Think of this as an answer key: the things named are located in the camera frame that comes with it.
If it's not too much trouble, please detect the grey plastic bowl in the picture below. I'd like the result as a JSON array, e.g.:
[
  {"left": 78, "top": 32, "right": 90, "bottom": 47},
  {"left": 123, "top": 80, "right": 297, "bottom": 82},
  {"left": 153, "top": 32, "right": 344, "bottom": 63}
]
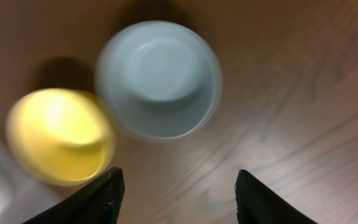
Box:
[{"left": 95, "top": 21, "right": 223, "bottom": 141}]

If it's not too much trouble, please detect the yellow plastic bowl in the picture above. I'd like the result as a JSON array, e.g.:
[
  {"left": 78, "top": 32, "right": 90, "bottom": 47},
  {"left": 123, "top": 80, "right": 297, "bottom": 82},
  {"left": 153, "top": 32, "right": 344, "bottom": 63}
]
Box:
[{"left": 6, "top": 88, "right": 115, "bottom": 186}]

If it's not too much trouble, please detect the clear plastic container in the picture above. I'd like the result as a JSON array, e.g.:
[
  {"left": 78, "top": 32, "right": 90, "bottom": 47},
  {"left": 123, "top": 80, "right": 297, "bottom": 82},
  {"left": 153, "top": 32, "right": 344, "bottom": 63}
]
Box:
[{"left": 0, "top": 145, "right": 32, "bottom": 223}]

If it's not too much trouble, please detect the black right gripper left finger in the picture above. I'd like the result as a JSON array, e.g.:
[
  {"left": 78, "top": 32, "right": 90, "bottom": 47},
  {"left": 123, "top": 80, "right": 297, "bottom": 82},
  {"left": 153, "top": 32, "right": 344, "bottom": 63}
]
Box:
[{"left": 24, "top": 167, "right": 125, "bottom": 224}]

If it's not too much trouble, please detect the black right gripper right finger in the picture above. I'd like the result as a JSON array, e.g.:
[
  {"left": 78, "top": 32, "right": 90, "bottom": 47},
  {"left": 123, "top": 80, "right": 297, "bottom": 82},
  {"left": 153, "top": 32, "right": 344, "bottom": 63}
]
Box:
[{"left": 235, "top": 170, "right": 316, "bottom": 224}]

